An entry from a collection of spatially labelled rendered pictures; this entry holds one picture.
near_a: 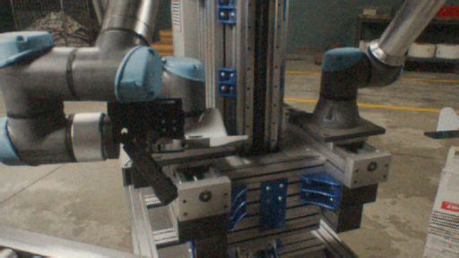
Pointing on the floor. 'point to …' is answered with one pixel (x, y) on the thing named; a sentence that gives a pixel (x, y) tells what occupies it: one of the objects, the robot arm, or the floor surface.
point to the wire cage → (57, 25)
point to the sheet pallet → (165, 44)
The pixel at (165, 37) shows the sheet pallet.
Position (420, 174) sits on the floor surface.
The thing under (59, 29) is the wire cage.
